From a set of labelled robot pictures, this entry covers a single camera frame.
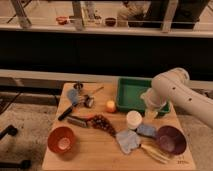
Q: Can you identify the small orange apple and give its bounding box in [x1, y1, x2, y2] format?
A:
[106, 100, 116, 113]

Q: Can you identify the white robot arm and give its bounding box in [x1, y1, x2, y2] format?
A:
[141, 68, 213, 129]

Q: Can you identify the purple bowl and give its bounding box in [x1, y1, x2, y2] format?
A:
[156, 125, 187, 155]

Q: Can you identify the orange bowl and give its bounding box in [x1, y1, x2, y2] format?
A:
[47, 126, 76, 154]

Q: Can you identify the dark background bowl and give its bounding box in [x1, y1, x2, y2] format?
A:
[105, 17, 116, 27]

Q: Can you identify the red background bowl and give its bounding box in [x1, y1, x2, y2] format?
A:
[56, 16, 68, 25]

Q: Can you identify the white cup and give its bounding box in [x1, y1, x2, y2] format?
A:
[126, 110, 142, 130]

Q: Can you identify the small blue sponge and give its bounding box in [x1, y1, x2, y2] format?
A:
[136, 124, 156, 138]

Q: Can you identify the green plastic tray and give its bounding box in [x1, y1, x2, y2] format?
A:
[115, 77, 171, 117]

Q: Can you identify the light blue cloth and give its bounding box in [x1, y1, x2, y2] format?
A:
[116, 130, 141, 154]

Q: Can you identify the dark red grape bunch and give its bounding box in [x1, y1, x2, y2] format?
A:
[91, 115, 116, 137]

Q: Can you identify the metal measuring cup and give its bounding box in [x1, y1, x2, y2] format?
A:
[84, 87, 103, 108]

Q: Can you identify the red handled peeler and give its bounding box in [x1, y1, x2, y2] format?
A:
[67, 116, 93, 128]

